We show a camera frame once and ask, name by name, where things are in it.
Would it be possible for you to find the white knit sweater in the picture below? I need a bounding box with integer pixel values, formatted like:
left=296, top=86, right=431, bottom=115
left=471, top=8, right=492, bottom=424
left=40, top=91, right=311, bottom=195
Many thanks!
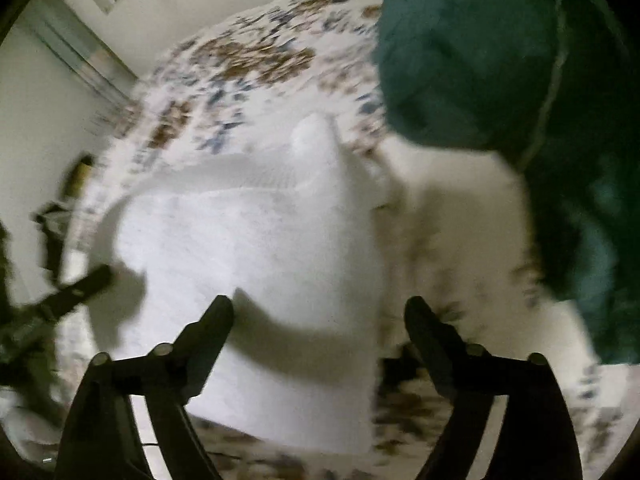
left=90, top=112, right=386, bottom=456

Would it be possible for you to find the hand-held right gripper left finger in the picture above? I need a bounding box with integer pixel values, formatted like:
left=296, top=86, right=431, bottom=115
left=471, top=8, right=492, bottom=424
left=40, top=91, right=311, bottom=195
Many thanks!
left=54, top=295, right=235, bottom=480

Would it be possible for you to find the dark green plush blanket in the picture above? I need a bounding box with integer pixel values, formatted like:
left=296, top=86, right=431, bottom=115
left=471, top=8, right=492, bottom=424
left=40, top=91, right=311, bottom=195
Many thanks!
left=372, top=0, right=636, bottom=366

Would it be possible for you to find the black clothes heap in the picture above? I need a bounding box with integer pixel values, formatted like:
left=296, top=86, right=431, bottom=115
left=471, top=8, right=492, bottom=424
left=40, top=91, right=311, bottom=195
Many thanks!
left=32, top=202, right=77, bottom=281

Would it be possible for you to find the floral bedspread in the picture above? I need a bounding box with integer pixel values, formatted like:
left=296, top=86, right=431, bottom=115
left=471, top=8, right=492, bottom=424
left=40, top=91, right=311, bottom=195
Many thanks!
left=0, top=0, right=640, bottom=480

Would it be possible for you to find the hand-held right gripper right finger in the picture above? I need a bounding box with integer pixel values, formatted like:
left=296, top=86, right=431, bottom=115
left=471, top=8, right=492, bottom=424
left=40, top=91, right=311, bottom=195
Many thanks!
left=404, top=296, right=583, bottom=480

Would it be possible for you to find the yellow box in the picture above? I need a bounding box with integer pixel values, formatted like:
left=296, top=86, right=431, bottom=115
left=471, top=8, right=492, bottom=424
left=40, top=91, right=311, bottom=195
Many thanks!
left=64, top=154, right=96, bottom=197

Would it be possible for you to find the grey-green striped curtain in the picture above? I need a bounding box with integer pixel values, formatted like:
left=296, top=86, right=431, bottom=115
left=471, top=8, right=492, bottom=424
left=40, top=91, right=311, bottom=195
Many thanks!
left=35, top=5, right=138, bottom=108

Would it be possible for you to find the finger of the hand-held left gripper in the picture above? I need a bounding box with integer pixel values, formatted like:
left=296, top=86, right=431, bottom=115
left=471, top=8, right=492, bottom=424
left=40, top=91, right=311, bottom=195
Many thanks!
left=39, top=264, right=115, bottom=320

